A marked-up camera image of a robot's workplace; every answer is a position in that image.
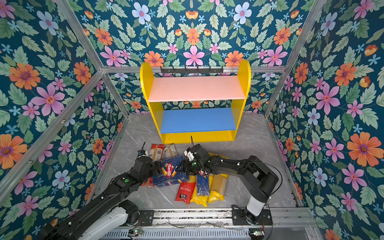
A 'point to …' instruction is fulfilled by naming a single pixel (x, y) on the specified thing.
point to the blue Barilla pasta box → (170, 175)
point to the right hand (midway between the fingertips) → (177, 170)
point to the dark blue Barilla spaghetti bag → (203, 188)
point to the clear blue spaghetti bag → (170, 151)
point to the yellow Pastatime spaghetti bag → (202, 200)
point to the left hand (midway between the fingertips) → (159, 163)
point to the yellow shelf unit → (196, 109)
